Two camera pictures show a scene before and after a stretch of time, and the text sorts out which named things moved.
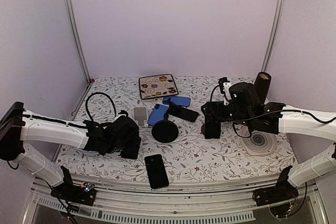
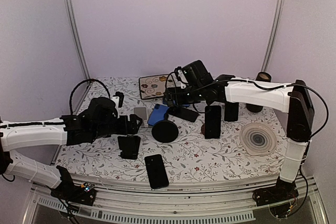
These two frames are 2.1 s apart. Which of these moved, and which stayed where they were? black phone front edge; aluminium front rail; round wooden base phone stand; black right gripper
Moved: black right gripper
Stayed: round wooden base phone stand; black phone front edge; aluminium front rail
